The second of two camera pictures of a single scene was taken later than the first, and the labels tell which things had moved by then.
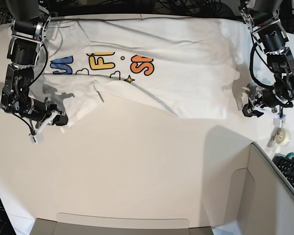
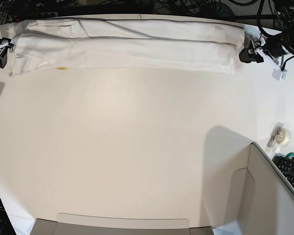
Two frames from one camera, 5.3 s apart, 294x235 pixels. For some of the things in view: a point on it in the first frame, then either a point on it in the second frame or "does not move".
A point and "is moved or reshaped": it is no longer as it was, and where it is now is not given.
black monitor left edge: x=0 y=223 does not move
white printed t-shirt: x=188 y=67 is moved or reshaped
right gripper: x=265 y=100 to x=273 y=44
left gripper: x=42 y=113 to x=1 y=60
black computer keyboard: x=293 y=171 does not move
